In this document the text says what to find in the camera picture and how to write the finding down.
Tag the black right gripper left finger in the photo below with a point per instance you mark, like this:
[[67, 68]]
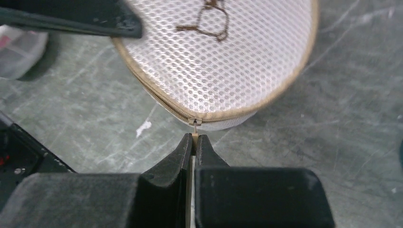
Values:
[[160, 196]]

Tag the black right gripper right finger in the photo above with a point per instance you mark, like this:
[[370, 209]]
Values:
[[256, 197]]

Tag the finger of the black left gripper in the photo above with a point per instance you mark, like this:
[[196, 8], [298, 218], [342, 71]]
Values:
[[110, 18]]

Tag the white mesh laundry bag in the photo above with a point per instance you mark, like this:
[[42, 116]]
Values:
[[216, 63]]

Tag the clear round lidded container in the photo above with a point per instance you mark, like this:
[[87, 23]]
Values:
[[20, 50]]

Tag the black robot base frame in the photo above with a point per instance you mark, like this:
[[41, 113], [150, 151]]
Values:
[[22, 155]]

